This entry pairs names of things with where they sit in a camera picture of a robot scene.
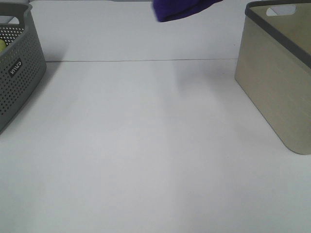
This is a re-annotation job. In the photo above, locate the purple towel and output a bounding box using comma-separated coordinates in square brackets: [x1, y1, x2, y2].
[152, 0, 222, 22]

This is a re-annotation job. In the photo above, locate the beige plastic basket grey rim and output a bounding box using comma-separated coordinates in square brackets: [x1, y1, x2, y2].
[235, 0, 311, 155]

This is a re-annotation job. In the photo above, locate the grey perforated plastic basket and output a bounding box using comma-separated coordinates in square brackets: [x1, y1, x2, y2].
[0, 2, 47, 131]

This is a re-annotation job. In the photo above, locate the yellow-green cloth in basket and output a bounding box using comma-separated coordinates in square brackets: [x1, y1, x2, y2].
[0, 39, 6, 52]

